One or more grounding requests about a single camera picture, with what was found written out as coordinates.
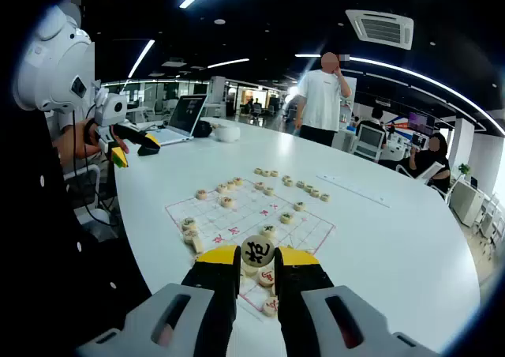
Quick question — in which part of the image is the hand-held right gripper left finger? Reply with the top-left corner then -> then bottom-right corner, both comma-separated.
75,244 -> 242,357

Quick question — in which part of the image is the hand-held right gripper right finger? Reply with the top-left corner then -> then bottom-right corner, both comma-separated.
273,245 -> 437,357

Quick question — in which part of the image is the black-marked round chess piece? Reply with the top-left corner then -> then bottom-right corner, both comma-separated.
241,235 -> 275,269

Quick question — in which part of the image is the white red-lined chessboard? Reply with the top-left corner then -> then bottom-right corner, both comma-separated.
164,178 -> 337,323

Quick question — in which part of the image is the group of wooden chess pieces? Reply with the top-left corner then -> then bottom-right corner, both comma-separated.
181,167 -> 332,318

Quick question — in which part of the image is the person's left hand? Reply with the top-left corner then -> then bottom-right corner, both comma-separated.
78,118 -> 131,160

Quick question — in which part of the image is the white laptop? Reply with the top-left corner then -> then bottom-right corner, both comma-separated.
151,93 -> 209,147

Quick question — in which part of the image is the straight ceiling light strip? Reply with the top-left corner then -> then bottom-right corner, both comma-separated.
207,58 -> 251,70
126,39 -> 155,80

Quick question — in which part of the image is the black round pouch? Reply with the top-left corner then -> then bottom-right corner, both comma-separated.
193,119 -> 214,139

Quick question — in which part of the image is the white worn device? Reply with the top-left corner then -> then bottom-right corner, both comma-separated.
13,3 -> 98,113

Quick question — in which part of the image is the white round pot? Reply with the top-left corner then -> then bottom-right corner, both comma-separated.
214,123 -> 241,144

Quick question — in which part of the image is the white mesh office chair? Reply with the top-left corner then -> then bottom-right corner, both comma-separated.
353,123 -> 387,163

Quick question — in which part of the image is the white office cabinet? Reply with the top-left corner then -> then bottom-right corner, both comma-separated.
448,178 -> 485,228

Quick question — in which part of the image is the ceiling air conditioner vent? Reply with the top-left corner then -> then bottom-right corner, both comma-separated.
345,9 -> 415,51

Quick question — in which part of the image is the black cable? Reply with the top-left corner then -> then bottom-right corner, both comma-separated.
70,96 -> 119,227

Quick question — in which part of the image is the purple wall screen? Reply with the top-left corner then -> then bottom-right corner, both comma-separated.
407,111 -> 436,136

